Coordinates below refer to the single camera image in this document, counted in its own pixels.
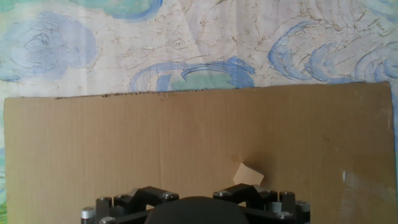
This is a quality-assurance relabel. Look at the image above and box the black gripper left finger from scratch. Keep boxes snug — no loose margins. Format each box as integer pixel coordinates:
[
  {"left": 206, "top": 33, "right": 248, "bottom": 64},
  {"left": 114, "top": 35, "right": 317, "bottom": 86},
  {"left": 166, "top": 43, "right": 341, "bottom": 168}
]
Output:
[{"left": 81, "top": 185, "right": 180, "bottom": 224}]

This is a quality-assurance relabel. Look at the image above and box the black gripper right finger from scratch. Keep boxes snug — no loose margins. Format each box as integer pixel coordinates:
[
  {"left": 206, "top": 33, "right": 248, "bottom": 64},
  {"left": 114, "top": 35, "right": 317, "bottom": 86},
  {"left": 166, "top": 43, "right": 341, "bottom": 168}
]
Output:
[{"left": 213, "top": 183, "right": 311, "bottom": 224}]

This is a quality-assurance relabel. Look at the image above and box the small wooden cube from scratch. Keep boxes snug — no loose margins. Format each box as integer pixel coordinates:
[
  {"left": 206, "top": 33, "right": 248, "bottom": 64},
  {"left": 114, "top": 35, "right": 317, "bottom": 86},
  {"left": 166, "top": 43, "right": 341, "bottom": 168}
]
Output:
[{"left": 233, "top": 162, "right": 265, "bottom": 187}]

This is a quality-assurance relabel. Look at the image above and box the brown cardboard sheet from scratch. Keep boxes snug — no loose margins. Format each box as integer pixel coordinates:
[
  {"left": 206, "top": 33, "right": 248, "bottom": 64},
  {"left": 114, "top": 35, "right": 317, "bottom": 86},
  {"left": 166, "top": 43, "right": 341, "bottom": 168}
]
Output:
[{"left": 3, "top": 81, "right": 398, "bottom": 224}]

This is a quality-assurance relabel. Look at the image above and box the painted landscape tablecloth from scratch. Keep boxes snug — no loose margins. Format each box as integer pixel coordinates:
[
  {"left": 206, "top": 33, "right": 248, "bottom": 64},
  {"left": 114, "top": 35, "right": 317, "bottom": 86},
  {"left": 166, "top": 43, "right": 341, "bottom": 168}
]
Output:
[{"left": 0, "top": 0, "right": 398, "bottom": 224}]

